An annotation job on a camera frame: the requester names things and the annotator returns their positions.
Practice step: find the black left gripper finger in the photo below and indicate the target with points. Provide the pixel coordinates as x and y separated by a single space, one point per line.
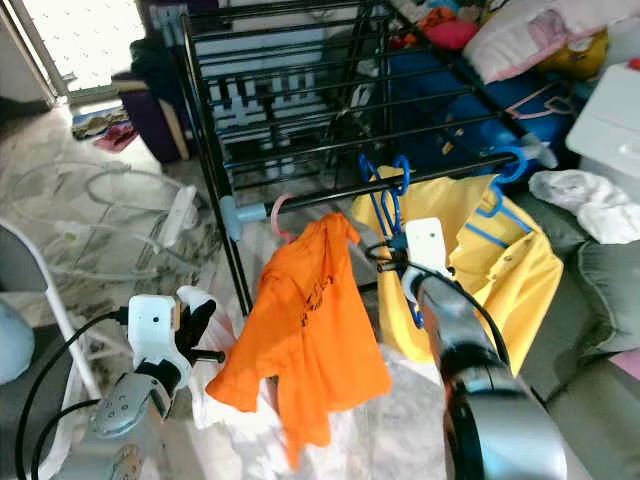
195 325

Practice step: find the white folding chair grey seat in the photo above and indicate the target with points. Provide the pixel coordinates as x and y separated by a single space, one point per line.
50 300

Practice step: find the grey green leather sofa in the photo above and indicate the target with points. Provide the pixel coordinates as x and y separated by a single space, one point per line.
600 320

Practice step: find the small red cushion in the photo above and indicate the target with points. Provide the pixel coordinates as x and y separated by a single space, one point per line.
445 32

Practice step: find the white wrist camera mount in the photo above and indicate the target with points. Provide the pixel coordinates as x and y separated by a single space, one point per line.
426 245
153 325

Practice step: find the black metal drying rack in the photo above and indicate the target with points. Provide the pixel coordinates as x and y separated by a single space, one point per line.
325 196

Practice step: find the white tubular floor stand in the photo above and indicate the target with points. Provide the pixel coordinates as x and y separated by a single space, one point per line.
180 215

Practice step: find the pink clothes pile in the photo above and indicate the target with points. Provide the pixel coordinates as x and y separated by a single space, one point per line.
105 130

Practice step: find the yellow polo shirt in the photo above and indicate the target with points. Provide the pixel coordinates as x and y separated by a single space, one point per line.
510 270

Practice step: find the blue plastic hanger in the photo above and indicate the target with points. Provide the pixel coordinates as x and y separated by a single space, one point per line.
418 315
520 165

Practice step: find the white box appliance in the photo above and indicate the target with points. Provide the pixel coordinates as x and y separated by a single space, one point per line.
610 120

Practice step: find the orange polo shirt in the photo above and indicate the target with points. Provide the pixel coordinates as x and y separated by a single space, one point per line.
310 330

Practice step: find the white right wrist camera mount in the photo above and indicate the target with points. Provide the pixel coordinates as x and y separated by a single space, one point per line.
426 245

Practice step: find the dark purple armchair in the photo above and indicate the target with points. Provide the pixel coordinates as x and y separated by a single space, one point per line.
160 110

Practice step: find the light blue cushion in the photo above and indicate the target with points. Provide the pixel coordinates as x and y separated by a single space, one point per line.
15 345

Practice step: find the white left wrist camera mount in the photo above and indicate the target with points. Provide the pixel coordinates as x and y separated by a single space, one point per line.
153 325

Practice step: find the pink plastic hanger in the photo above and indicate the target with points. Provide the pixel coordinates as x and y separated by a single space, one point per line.
273 212

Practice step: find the pink white pillow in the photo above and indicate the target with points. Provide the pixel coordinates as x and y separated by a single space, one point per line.
530 35

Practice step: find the yellow plush toy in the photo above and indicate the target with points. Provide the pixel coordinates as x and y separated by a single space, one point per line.
585 60

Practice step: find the pink mat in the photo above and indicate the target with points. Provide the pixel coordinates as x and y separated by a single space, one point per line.
628 365

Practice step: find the crumpled white cloth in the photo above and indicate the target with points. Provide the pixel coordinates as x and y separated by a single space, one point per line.
590 200

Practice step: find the blue plastic storage box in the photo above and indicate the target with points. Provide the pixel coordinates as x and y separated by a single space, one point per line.
490 110

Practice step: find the white shirt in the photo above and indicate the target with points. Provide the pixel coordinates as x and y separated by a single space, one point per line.
225 400

